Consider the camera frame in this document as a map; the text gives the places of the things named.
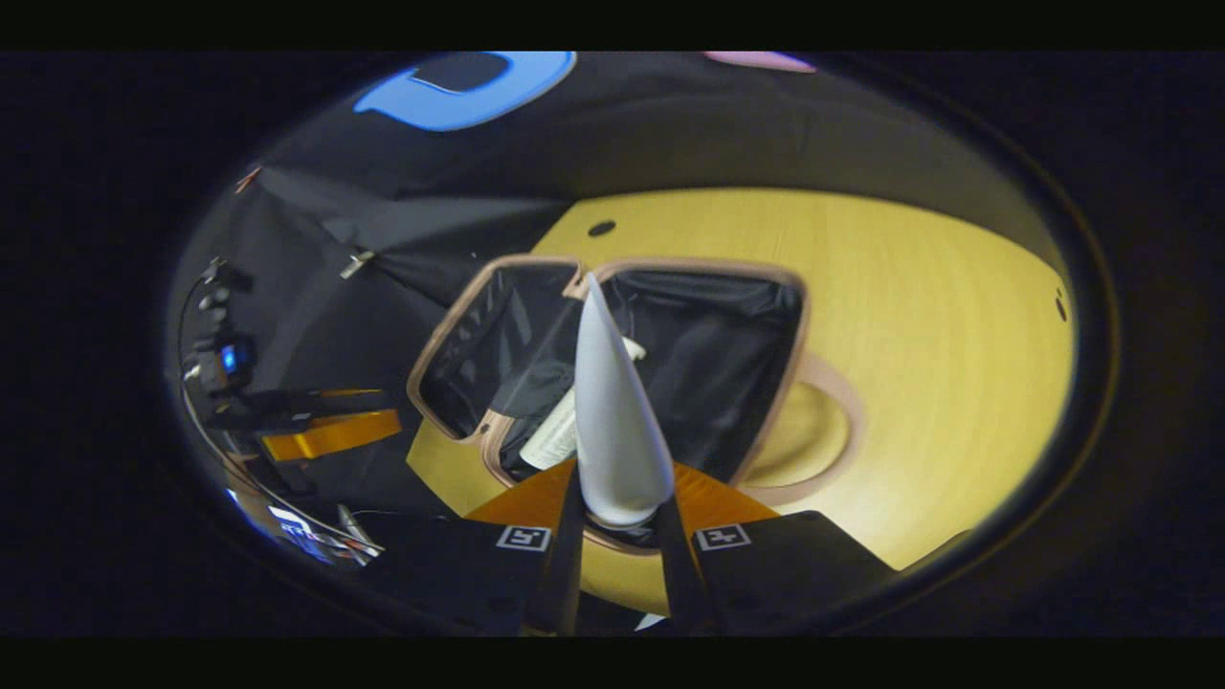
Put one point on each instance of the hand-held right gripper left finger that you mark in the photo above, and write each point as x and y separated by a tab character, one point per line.
565	574

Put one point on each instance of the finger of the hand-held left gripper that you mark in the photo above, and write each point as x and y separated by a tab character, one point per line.
335	435
278	413

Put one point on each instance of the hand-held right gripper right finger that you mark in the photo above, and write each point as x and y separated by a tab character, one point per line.
681	574

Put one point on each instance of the white labelled lotion tube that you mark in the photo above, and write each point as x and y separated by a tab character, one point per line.
553	435

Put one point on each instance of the white cone-shaped bottle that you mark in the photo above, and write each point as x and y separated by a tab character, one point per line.
617	431

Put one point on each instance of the pink suitcase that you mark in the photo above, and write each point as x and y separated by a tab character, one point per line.
708	364

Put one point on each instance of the silver metal clip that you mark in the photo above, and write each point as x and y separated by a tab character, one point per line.
356	264

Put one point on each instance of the black backdrop cloth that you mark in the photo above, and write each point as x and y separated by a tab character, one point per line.
670	124

